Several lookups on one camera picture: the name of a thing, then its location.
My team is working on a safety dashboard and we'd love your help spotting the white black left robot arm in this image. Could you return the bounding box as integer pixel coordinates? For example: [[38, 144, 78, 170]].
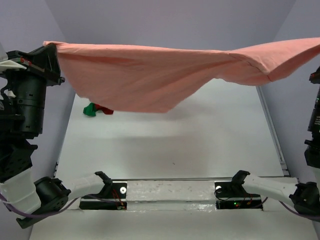
[[0, 43, 113, 229]]

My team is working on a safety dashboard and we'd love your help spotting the pink t shirt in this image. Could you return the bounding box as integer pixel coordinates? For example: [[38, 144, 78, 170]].
[[55, 37, 320, 113]]

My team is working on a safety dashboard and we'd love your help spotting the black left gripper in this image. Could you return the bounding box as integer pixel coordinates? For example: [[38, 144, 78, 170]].
[[6, 39, 74, 129]]

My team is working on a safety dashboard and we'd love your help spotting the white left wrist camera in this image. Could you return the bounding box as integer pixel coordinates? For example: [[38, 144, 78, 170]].
[[0, 44, 27, 74]]

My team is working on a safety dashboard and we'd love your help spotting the dark red t shirt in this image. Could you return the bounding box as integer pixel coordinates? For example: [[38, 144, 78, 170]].
[[95, 104, 114, 115]]

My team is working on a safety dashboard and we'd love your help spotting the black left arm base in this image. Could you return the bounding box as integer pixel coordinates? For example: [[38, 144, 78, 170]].
[[79, 181, 128, 211]]

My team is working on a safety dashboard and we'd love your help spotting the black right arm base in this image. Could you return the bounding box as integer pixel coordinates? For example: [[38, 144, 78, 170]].
[[214, 181, 267, 210]]

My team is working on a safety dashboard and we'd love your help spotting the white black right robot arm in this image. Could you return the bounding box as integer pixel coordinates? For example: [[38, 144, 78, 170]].
[[230, 92, 320, 222]]

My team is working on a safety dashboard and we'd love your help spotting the green t shirt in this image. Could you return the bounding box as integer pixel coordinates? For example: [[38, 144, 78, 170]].
[[83, 102, 98, 117]]

